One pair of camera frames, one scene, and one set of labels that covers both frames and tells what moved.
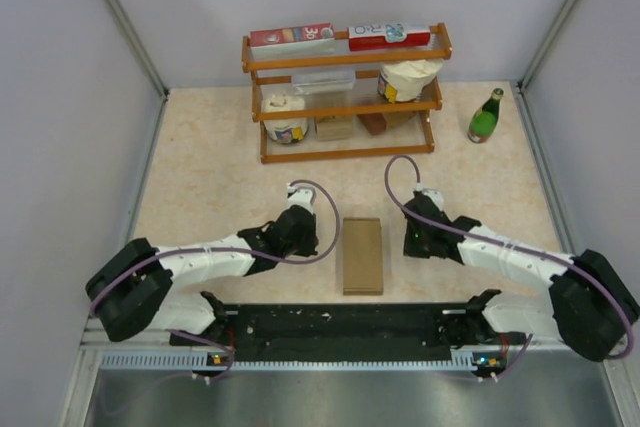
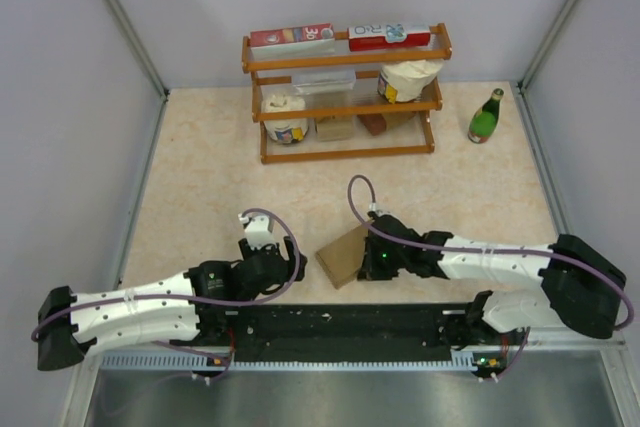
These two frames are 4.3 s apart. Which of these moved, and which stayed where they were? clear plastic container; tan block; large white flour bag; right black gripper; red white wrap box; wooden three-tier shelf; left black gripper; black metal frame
Moved: right black gripper; left black gripper
Stayed: black metal frame; wooden three-tier shelf; tan block; red white wrap box; large white flour bag; clear plastic container
